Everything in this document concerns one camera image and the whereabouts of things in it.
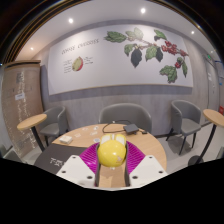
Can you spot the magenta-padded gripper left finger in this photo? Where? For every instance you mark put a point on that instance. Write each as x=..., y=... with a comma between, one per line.
x=75, y=168

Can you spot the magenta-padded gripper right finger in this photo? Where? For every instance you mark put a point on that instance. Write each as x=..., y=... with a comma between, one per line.
x=148, y=170

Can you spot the yellow computer mouse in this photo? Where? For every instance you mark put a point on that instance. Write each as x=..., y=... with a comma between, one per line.
x=111, y=151

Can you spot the dark grey mouse pad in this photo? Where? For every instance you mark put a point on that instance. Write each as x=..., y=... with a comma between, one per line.
x=55, y=158

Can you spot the small white box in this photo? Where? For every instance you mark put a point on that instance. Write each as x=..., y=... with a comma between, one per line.
x=66, y=139

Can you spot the small white sachet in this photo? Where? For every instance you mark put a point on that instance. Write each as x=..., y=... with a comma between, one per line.
x=85, y=128
x=96, y=140
x=93, y=133
x=95, y=127
x=77, y=135

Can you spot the black adapter block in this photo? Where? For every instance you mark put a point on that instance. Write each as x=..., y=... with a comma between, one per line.
x=131, y=128

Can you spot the grey armchair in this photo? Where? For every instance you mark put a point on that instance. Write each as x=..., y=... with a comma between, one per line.
x=11, y=156
x=125, y=113
x=56, y=120
x=186, y=113

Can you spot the tan perforated panel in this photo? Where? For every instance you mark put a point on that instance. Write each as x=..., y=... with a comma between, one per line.
x=23, y=100

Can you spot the ceiling spotlights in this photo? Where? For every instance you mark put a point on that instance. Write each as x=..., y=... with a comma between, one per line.
x=142, y=10

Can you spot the coffee plant wall mural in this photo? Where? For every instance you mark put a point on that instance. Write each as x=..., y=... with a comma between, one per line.
x=110, y=66

